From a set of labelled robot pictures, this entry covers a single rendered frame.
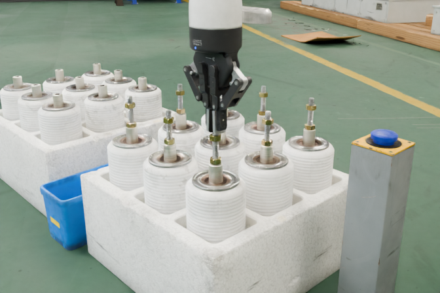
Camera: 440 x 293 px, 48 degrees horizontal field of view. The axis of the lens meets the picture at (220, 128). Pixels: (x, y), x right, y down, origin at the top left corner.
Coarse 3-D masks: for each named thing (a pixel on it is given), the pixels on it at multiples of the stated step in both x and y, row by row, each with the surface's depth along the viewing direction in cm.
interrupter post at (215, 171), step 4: (212, 164) 76; (220, 164) 76; (212, 168) 76; (216, 168) 76; (220, 168) 76; (212, 172) 76; (216, 172) 76; (220, 172) 76; (212, 176) 76; (216, 176) 76; (220, 176) 77; (212, 180) 77; (216, 180) 77; (220, 180) 77
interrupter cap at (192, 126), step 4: (188, 120) 105; (164, 124) 102; (172, 124) 103; (188, 124) 103; (192, 124) 102; (196, 124) 102; (164, 128) 100; (172, 128) 101; (188, 128) 101; (192, 128) 100; (196, 128) 100; (172, 132) 98; (176, 132) 98; (180, 132) 98; (184, 132) 98; (188, 132) 98
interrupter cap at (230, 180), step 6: (198, 174) 80; (204, 174) 79; (228, 174) 79; (234, 174) 79; (192, 180) 77; (198, 180) 77; (204, 180) 78; (228, 180) 78; (234, 180) 78; (198, 186) 75; (204, 186) 75; (210, 186) 75; (216, 186) 75; (222, 186) 75; (228, 186) 75; (234, 186) 76
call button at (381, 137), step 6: (372, 132) 76; (378, 132) 76; (384, 132) 76; (390, 132) 76; (372, 138) 76; (378, 138) 74; (384, 138) 74; (390, 138) 74; (396, 138) 74; (378, 144) 75; (384, 144) 75; (390, 144) 75
